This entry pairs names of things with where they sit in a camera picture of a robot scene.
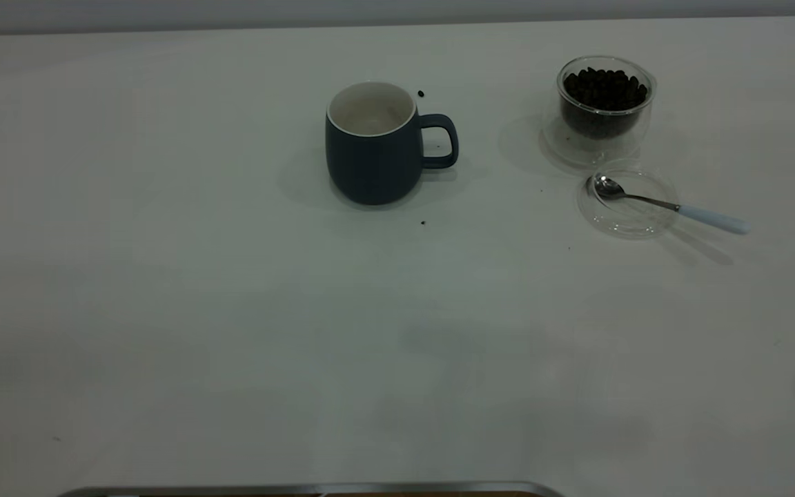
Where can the clear round glass dish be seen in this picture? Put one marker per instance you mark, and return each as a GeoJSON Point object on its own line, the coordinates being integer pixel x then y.
{"type": "Point", "coordinates": [629, 217]}

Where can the dark blue-grey ceramic mug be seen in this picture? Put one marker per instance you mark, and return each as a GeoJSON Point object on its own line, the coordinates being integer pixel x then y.
{"type": "Point", "coordinates": [370, 169]}

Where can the glass cup of coffee beans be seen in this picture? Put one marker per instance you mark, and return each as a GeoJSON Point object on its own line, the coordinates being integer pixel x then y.
{"type": "Point", "coordinates": [604, 103]}

